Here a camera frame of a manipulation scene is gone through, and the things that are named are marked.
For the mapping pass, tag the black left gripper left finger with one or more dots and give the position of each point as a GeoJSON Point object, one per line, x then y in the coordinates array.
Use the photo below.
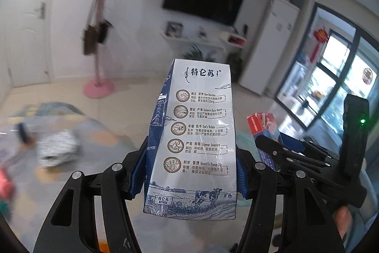
{"type": "Point", "coordinates": [70, 225]}

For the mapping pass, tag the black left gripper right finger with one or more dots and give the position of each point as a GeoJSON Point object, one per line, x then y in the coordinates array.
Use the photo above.
{"type": "Point", "coordinates": [307, 224]}

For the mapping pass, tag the pink plastic bag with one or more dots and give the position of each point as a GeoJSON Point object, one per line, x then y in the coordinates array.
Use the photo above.
{"type": "Point", "coordinates": [6, 185]}

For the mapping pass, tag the red blue snack box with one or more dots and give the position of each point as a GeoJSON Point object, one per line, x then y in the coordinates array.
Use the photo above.
{"type": "Point", "coordinates": [264, 124]}

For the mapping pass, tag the white blue milk carton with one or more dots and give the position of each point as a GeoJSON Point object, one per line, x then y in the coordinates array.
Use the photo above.
{"type": "Point", "coordinates": [191, 152]}

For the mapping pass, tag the person's right hand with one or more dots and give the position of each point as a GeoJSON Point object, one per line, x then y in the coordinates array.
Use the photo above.
{"type": "Point", "coordinates": [342, 218]}

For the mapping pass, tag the patterned round tablecloth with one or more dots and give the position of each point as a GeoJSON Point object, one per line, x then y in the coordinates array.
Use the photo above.
{"type": "Point", "coordinates": [35, 187]}

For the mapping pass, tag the crumpled patterned wrapper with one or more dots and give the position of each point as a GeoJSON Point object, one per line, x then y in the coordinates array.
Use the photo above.
{"type": "Point", "coordinates": [57, 148]}

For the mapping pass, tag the teal plastic waste basket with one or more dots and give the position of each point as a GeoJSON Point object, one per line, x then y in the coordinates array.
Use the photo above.
{"type": "Point", "coordinates": [244, 143]}

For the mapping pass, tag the pink coat rack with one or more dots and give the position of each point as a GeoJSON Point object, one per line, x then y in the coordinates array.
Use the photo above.
{"type": "Point", "coordinates": [98, 87]}

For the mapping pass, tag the red chinese knot decoration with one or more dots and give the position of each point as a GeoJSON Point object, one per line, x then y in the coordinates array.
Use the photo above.
{"type": "Point", "coordinates": [322, 37]}

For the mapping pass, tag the white refrigerator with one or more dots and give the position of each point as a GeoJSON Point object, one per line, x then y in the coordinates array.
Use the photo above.
{"type": "Point", "coordinates": [269, 45]}

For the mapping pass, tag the black guitar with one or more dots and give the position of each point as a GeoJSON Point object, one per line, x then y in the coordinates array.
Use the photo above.
{"type": "Point", "coordinates": [235, 63]}

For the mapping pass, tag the brown hanging bag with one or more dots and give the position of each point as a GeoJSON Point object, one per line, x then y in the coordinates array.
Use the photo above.
{"type": "Point", "coordinates": [90, 34]}

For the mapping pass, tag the green potted plant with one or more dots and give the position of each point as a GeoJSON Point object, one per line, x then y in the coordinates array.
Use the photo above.
{"type": "Point", "coordinates": [196, 54]}

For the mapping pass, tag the black hanging bag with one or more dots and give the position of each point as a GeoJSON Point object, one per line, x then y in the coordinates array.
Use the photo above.
{"type": "Point", "coordinates": [103, 24]}

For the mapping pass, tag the white door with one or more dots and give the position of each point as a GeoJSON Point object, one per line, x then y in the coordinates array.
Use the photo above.
{"type": "Point", "coordinates": [25, 43]}

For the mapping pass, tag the framed butterfly picture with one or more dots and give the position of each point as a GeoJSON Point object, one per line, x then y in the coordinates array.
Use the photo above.
{"type": "Point", "coordinates": [173, 29]}

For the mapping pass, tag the white wall shelf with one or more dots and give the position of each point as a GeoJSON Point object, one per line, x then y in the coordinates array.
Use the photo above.
{"type": "Point", "coordinates": [224, 39]}

